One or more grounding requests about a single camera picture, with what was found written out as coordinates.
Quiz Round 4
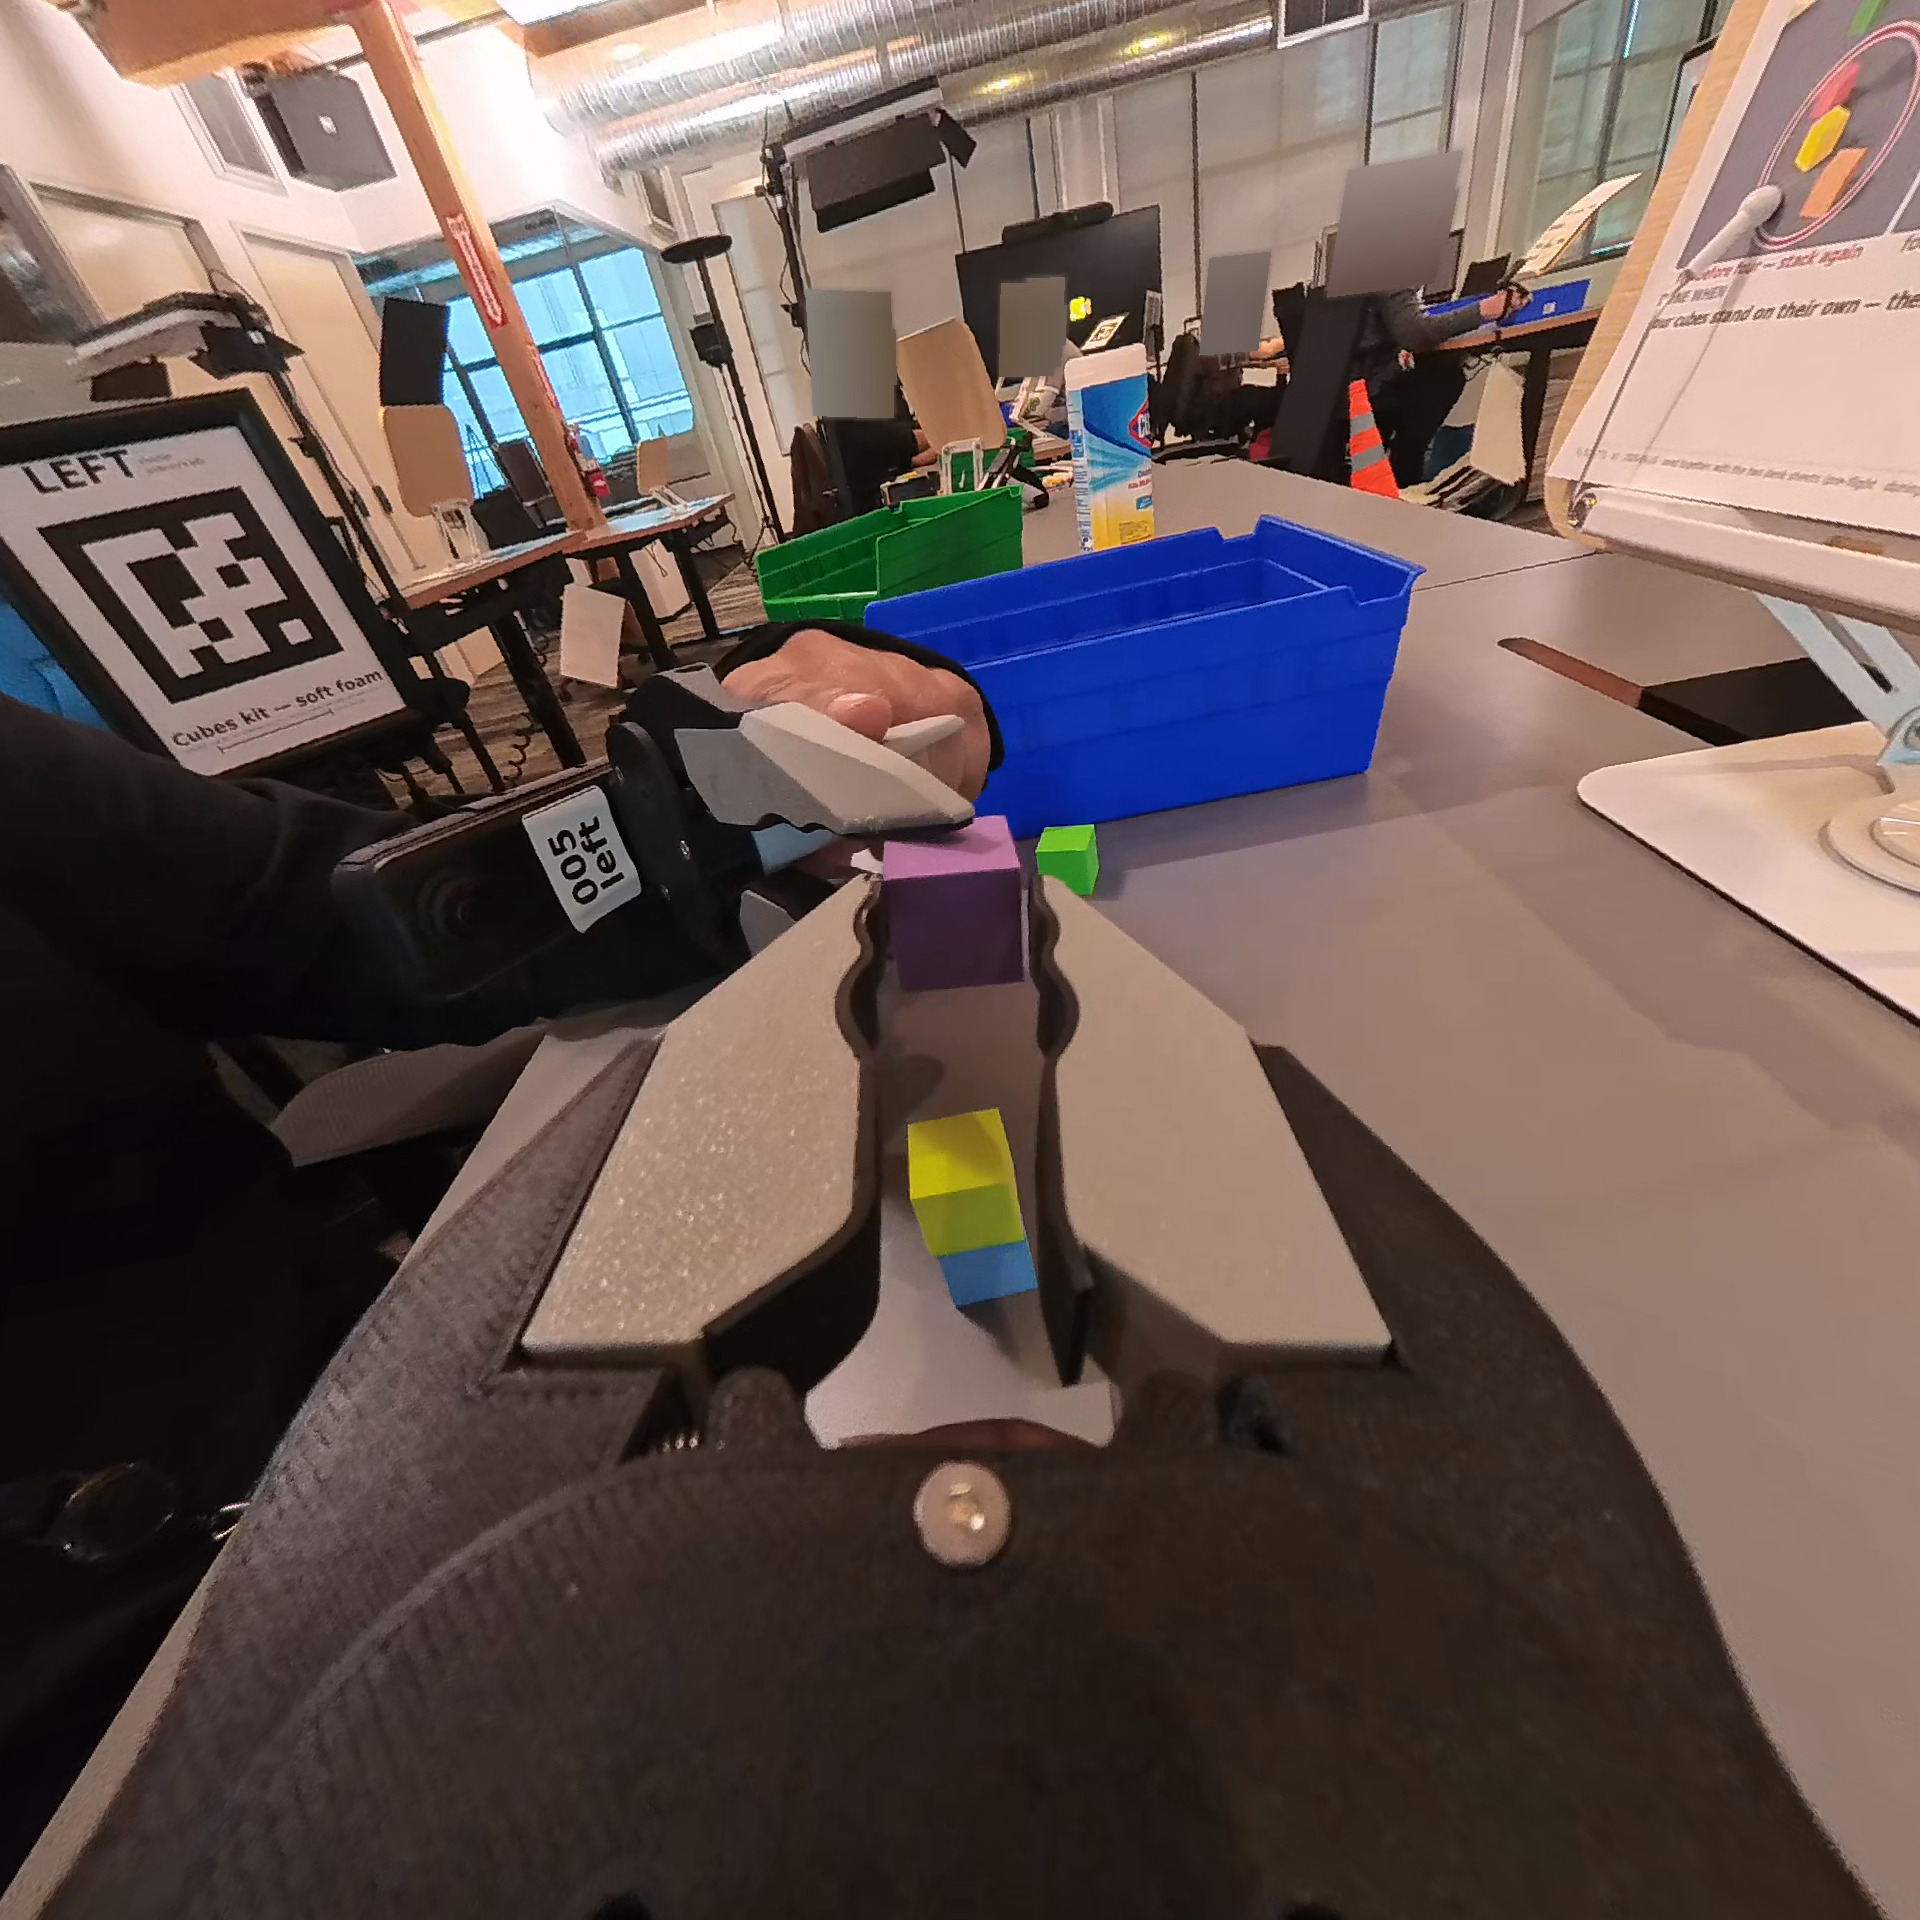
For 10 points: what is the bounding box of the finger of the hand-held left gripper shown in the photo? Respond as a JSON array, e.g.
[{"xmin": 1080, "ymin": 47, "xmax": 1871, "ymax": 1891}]
[
  {"xmin": 672, "ymin": 701, "xmax": 980, "ymax": 885},
  {"xmin": 742, "ymin": 885, "xmax": 867, "ymax": 959}
]

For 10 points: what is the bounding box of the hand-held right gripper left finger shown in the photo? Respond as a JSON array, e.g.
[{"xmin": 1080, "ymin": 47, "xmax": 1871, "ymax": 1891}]
[{"xmin": 517, "ymin": 877, "xmax": 887, "ymax": 1389}]

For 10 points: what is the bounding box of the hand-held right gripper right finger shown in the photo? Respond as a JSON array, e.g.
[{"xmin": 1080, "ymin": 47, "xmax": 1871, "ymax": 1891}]
[{"xmin": 1033, "ymin": 877, "xmax": 1397, "ymax": 1389}]

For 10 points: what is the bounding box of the purple foam cube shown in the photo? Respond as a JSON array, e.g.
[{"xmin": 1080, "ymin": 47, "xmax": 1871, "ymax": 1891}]
[{"xmin": 882, "ymin": 816, "xmax": 1030, "ymax": 996}]

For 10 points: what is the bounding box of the yellow foam cube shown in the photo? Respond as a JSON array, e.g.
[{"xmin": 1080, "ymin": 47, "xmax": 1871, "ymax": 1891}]
[{"xmin": 908, "ymin": 1109, "xmax": 1025, "ymax": 1259}]

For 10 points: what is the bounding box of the person's left forearm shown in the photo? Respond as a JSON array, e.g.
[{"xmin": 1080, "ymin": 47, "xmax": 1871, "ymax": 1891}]
[{"xmin": 0, "ymin": 697, "xmax": 662, "ymax": 1052}]

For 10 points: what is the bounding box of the light blue foam cube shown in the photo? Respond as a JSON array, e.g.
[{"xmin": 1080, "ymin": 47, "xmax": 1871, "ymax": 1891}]
[{"xmin": 937, "ymin": 1237, "xmax": 1038, "ymax": 1309}]

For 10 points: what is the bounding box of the person's left hand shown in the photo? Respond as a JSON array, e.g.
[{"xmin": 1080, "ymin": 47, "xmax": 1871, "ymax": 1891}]
[{"xmin": 721, "ymin": 627, "xmax": 1000, "ymax": 812}]

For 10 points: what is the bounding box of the grey chair armrest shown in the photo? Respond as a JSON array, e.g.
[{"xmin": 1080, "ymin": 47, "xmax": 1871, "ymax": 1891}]
[{"xmin": 270, "ymin": 1025, "xmax": 668, "ymax": 1169}]

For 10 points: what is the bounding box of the green plastic bin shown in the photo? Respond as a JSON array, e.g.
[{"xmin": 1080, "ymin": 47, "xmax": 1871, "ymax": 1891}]
[{"xmin": 754, "ymin": 483, "xmax": 1027, "ymax": 629}]

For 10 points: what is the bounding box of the wooden background desk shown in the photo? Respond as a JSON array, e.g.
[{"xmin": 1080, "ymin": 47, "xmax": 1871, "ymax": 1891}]
[{"xmin": 398, "ymin": 491, "xmax": 738, "ymax": 751}]

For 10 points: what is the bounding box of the blue plastic bin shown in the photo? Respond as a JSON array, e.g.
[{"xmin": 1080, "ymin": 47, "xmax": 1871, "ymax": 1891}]
[{"xmin": 862, "ymin": 516, "xmax": 1425, "ymax": 840}]

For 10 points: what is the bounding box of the tan chair back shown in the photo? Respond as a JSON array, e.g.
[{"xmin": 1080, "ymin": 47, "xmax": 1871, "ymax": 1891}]
[
  {"xmin": 379, "ymin": 401, "xmax": 474, "ymax": 518},
  {"xmin": 895, "ymin": 318, "xmax": 1009, "ymax": 451}
]

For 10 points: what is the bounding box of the white wipes canister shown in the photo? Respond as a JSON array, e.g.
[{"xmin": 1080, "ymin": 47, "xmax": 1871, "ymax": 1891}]
[{"xmin": 1061, "ymin": 341, "xmax": 1160, "ymax": 554}]

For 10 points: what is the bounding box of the black framed marker sign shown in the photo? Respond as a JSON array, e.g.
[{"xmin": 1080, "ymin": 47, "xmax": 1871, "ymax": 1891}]
[{"xmin": 0, "ymin": 389, "xmax": 430, "ymax": 776}]

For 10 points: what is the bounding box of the blue fabric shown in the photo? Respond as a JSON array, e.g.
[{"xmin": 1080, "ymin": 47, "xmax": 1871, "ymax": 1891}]
[{"xmin": 0, "ymin": 589, "xmax": 76, "ymax": 707}]

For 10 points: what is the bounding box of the black studio light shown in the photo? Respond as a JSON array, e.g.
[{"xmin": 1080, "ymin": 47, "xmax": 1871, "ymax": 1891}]
[{"xmin": 761, "ymin": 88, "xmax": 980, "ymax": 234}]

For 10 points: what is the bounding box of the white document stand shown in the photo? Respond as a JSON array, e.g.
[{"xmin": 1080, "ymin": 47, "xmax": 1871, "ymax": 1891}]
[{"xmin": 1546, "ymin": 0, "xmax": 1920, "ymax": 1025}]

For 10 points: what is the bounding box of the black office chair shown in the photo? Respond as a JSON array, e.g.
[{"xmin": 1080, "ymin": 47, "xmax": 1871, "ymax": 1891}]
[{"xmin": 1273, "ymin": 298, "xmax": 1371, "ymax": 486}]

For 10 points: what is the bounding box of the black light on tripod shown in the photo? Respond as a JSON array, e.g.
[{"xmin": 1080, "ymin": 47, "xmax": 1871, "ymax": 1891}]
[{"xmin": 67, "ymin": 290, "xmax": 308, "ymax": 403}]

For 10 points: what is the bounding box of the black ceiling box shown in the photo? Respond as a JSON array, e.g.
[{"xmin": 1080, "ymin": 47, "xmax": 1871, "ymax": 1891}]
[{"xmin": 244, "ymin": 65, "xmax": 399, "ymax": 192}]

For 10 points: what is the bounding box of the printed instruction sheet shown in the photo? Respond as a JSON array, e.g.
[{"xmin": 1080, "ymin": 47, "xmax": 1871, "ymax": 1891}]
[{"xmin": 1551, "ymin": 0, "xmax": 1920, "ymax": 537}]

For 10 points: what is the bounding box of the black wall panel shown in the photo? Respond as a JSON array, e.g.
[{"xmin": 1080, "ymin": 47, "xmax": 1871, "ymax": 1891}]
[{"xmin": 374, "ymin": 296, "xmax": 452, "ymax": 410}]

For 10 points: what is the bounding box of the wooden post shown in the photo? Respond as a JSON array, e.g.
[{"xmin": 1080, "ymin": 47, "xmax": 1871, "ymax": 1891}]
[{"xmin": 342, "ymin": 0, "xmax": 606, "ymax": 530}]

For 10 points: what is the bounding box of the black wall screen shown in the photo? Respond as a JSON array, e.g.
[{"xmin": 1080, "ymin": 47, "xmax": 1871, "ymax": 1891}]
[{"xmin": 956, "ymin": 205, "xmax": 1165, "ymax": 384}]

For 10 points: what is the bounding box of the silver ventilation duct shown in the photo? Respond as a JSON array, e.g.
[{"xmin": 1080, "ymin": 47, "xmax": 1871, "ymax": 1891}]
[{"xmin": 530, "ymin": 0, "xmax": 1276, "ymax": 180}]

